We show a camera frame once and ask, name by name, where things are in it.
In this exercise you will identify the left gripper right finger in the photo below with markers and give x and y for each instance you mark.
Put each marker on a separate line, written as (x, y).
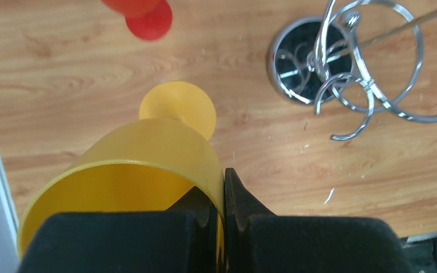
(257, 240)

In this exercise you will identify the red wine glass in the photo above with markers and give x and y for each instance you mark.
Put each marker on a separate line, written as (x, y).
(148, 20)

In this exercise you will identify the yellow wine glass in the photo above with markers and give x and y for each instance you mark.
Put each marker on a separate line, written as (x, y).
(144, 165)

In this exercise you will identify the chrome wine glass rack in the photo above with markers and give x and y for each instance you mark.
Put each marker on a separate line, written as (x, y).
(318, 58)

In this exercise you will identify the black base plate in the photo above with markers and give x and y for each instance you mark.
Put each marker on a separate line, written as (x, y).
(421, 251)

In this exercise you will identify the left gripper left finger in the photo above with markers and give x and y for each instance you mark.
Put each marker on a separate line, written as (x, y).
(179, 239)

